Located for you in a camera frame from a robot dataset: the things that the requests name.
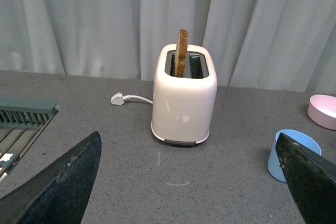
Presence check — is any slice of toasted bread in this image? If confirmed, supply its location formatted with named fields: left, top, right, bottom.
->
left=174, top=29, right=188, bottom=78

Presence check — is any grey curtain backdrop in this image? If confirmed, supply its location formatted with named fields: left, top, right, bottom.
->
left=1, top=0, right=335, bottom=94

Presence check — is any cream two-slot toaster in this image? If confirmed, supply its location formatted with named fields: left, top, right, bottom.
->
left=151, top=44, right=217, bottom=145

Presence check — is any green dish rack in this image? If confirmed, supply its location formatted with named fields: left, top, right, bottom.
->
left=1, top=97, right=58, bottom=181

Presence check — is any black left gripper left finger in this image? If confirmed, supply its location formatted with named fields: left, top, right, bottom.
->
left=1, top=131, right=102, bottom=223

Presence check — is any blue plastic cup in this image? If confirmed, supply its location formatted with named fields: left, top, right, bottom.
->
left=267, top=129, right=322, bottom=183

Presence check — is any pink bowl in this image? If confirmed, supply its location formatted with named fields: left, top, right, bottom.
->
left=308, top=94, right=335, bottom=131

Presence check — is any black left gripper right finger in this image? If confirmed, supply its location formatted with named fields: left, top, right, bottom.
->
left=276, top=133, right=335, bottom=223

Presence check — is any white power plug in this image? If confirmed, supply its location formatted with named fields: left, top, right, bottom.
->
left=110, top=93, right=124, bottom=105

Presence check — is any white power cable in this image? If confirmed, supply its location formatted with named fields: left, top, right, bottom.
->
left=122, top=95, right=154, bottom=104

